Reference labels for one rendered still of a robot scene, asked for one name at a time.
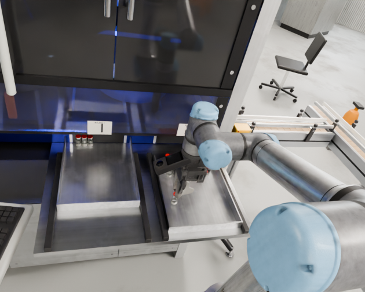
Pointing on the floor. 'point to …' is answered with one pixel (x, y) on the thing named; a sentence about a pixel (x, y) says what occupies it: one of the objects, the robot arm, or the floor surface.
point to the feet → (228, 248)
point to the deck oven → (311, 16)
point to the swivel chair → (319, 42)
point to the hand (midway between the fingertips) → (175, 192)
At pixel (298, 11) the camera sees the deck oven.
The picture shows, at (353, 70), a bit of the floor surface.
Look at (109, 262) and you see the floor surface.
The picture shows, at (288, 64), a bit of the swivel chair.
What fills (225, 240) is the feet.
